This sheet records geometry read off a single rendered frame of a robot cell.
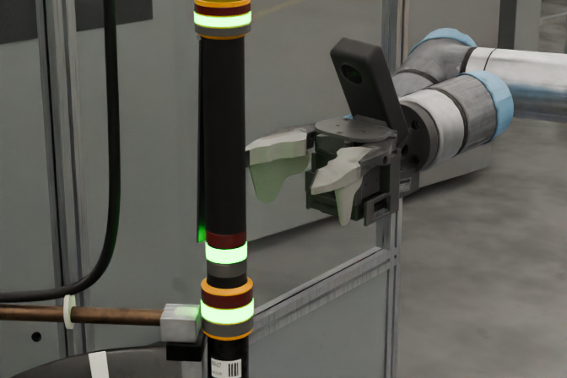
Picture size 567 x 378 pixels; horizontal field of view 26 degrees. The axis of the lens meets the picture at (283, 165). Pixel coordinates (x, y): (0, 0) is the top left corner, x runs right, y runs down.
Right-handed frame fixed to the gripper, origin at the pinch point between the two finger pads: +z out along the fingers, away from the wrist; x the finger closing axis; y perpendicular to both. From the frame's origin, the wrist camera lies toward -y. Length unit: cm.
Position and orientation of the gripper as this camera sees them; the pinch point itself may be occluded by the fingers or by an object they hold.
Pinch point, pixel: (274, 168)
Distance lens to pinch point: 104.6
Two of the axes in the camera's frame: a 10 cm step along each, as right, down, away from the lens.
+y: 0.0, 9.4, 3.3
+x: -7.7, -2.1, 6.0
